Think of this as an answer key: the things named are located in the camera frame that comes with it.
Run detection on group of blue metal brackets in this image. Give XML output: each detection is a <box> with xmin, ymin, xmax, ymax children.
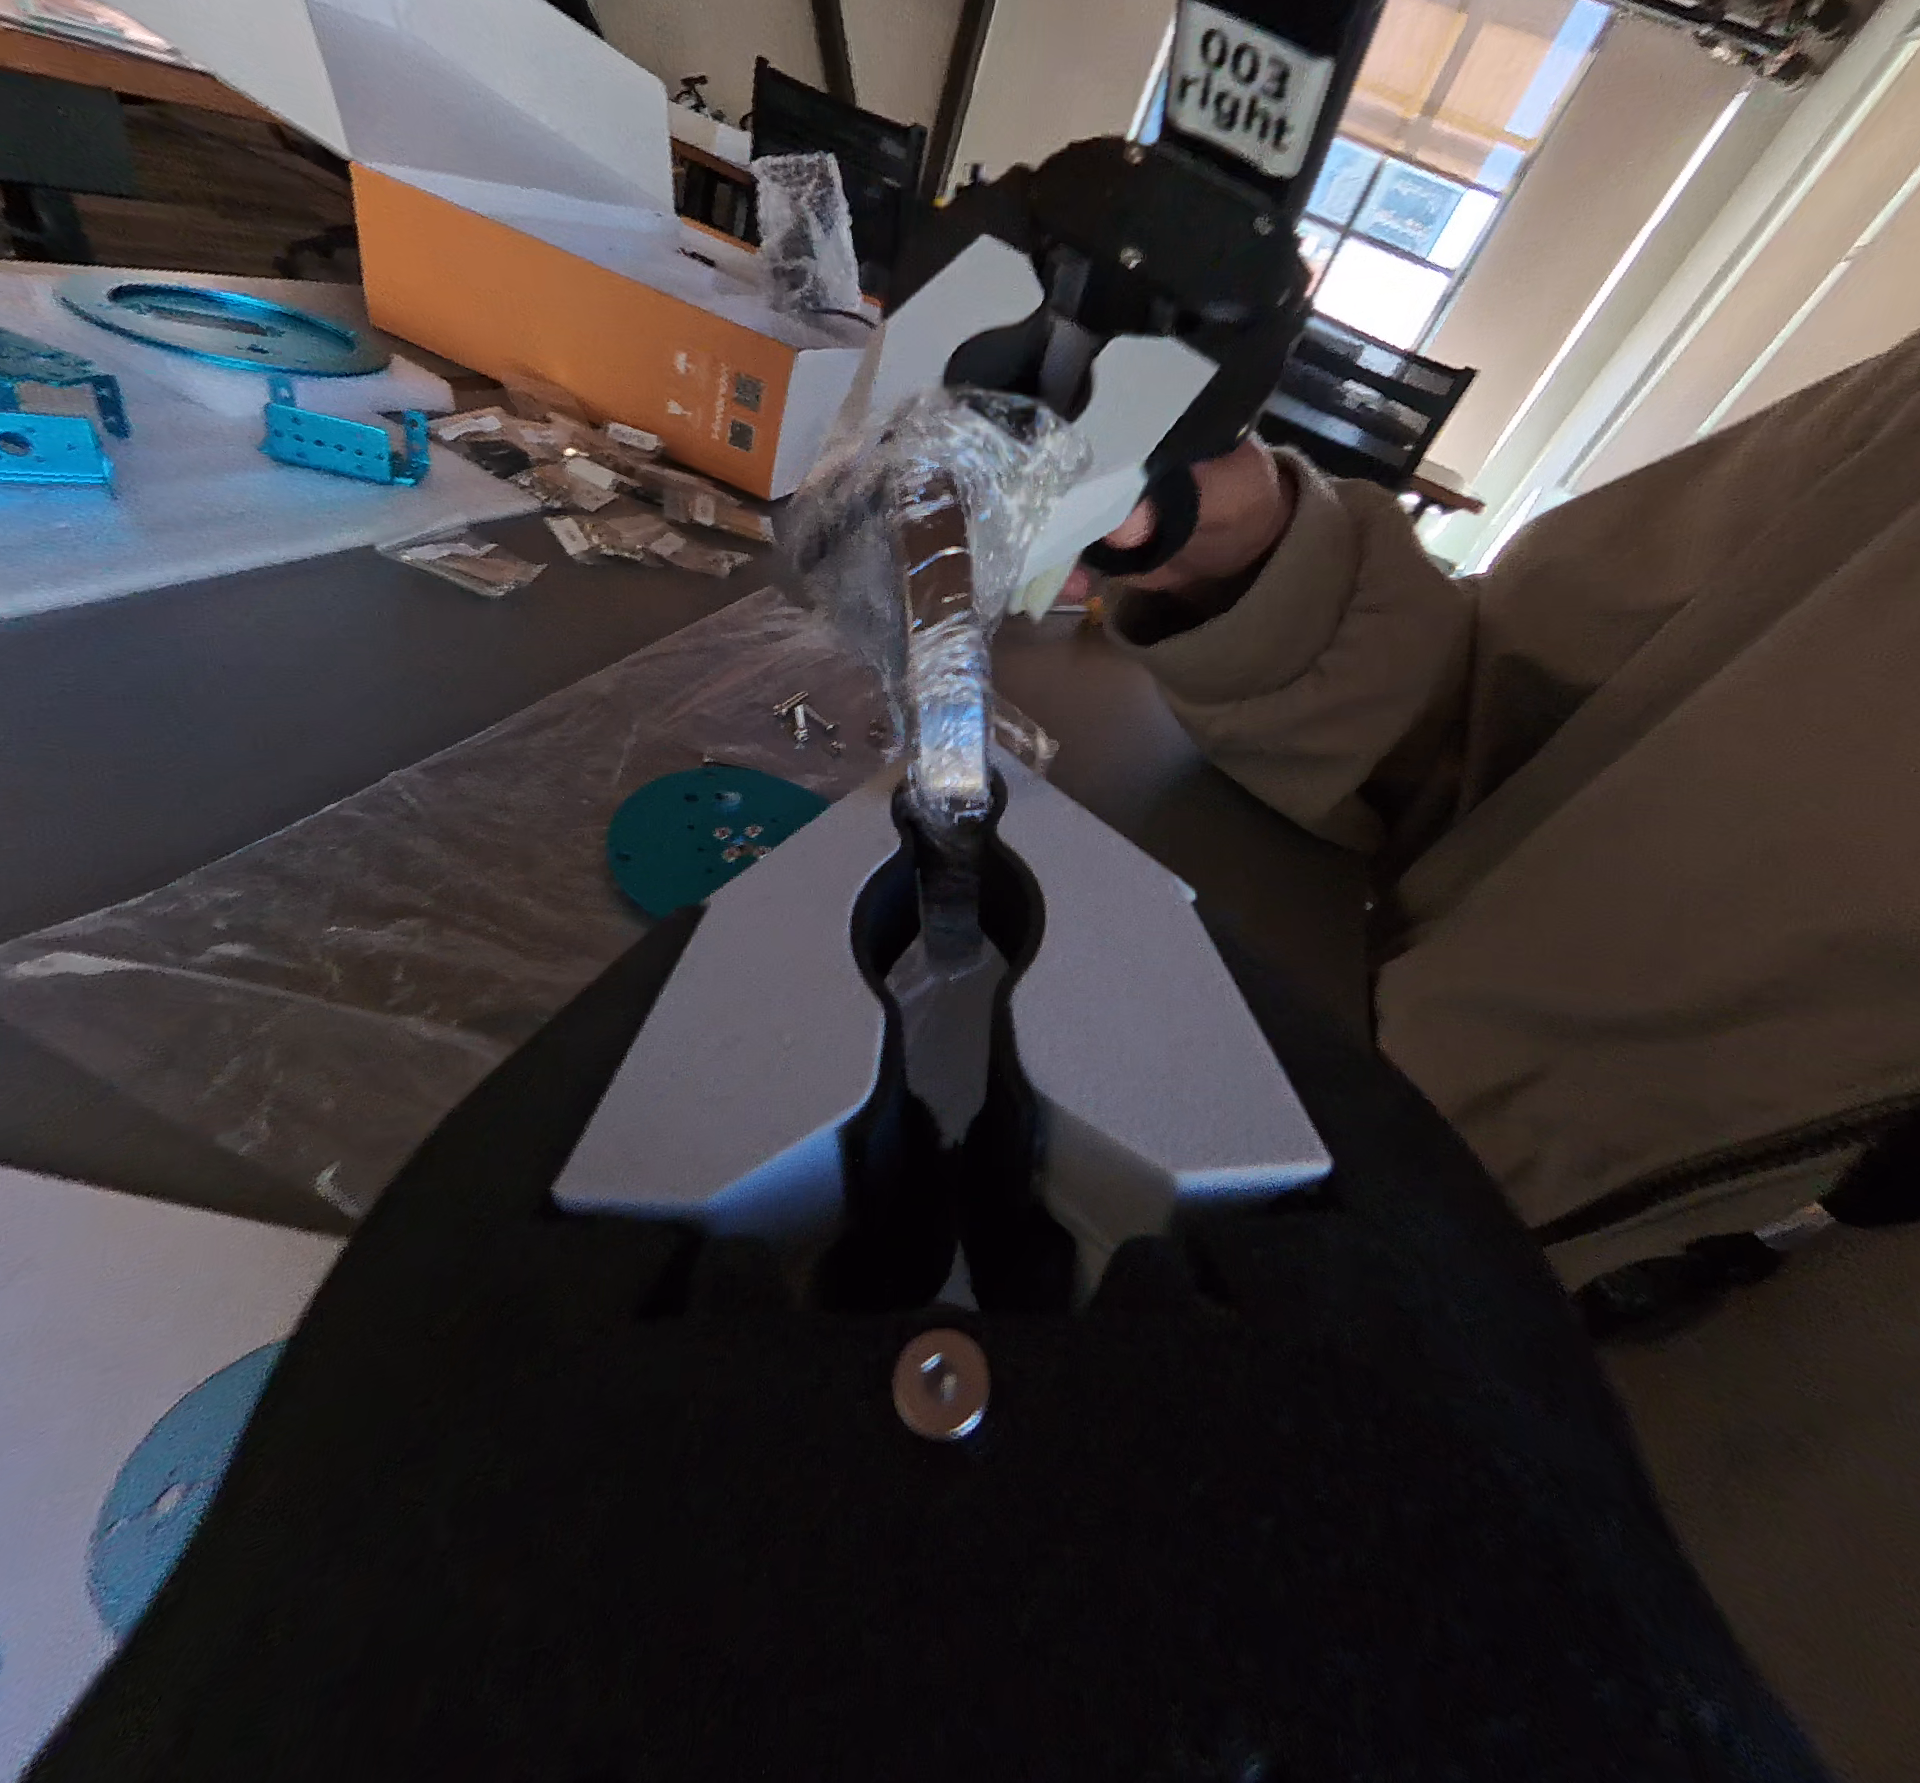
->
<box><xmin>0</xmin><ymin>324</ymin><xmax>133</xmax><ymax>497</ymax></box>

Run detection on loose screws and nuts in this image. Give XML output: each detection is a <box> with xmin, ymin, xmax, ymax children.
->
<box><xmin>768</xmin><ymin>693</ymin><xmax>898</xmax><ymax>761</ymax></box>

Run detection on blue round metal disc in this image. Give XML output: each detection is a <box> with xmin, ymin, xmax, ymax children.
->
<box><xmin>604</xmin><ymin>761</ymin><xmax>834</xmax><ymax>918</ymax></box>

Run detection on small blue U bracket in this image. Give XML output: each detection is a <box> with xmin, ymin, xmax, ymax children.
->
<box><xmin>261</xmin><ymin>372</ymin><xmax>433</xmax><ymax>488</ymax></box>

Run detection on thick white foam block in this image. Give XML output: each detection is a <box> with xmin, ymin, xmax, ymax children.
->
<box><xmin>26</xmin><ymin>271</ymin><xmax>461</xmax><ymax>429</ymax></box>

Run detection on blue round ring plate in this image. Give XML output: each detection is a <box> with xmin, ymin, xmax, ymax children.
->
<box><xmin>56</xmin><ymin>278</ymin><xmax>397</xmax><ymax>381</ymax></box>

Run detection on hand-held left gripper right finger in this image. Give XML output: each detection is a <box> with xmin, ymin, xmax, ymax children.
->
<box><xmin>963</xmin><ymin>775</ymin><xmax>1336</xmax><ymax>1309</ymax></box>

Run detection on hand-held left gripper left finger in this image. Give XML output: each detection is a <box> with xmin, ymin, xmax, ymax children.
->
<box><xmin>551</xmin><ymin>791</ymin><xmax>956</xmax><ymax>1309</ymax></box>

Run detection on assembly manual booklet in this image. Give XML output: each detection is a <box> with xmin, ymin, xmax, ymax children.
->
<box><xmin>0</xmin><ymin>1163</ymin><xmax>358</xmax><ymax>1772</ymax></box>

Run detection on pile of small screw bags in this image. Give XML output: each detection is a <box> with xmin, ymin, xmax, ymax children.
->
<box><xmin>371</xmin><ymin>379</ymin><xmax>776</xmax><ymax>603</ymax></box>

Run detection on bubble wrap packing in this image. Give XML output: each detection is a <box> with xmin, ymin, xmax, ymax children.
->
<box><xmin>748</xmin><ymin>148</ymin><xmax>866</xmax><ymax>310</ymax></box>

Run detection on orange cardboard box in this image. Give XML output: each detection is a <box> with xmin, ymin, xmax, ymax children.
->
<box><xmin>0</xmin><ymin>0</ymin><xmax>889</xmax><ymax>506</ymax></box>

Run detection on person's right hand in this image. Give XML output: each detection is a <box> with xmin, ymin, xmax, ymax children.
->
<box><xmin>1058</xmin><ymin>440</ymin><xmax>1299</xmax><ymax>606</ymax></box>

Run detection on person's beige jacket torso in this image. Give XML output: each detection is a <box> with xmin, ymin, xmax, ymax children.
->
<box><xmin>1370</xmin><ymin>324</ymin><xmax>1920</xmax><ymax>1293</ymax></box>

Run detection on plastic-wrapped metal ring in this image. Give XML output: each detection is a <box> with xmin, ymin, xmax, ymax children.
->
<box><xmin>768</xmin><ymin>379</ymin><xmax>1101</xmax><ymax>978</ymax></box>

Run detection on white foam sheet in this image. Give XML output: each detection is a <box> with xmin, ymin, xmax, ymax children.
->
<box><xmin>0</xmin><ymin>256</ymin><xmax>544</xmax><ymax>625</ymax></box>

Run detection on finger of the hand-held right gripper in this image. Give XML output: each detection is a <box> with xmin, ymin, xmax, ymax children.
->
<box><xmin>1082</xmin><ymin>337</ymin><xmax>1219</xmax><ymax>482</ymax></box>
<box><xmin>866</xmin><ymin>232</ymin><xmax>1089</xmax><ymax>424</ymax></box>

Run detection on large clear plastic bag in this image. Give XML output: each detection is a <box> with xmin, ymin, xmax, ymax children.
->
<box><xmin>0</xmin><ymin>579</ymin><xmax>1055</xmax><ymax>1188</ymax></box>

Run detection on wooden-edged table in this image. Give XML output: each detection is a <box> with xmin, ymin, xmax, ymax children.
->
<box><xmin>0</xmin><ymin>0</ymin><xmax>365</xmax><ymax>243</ymax></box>

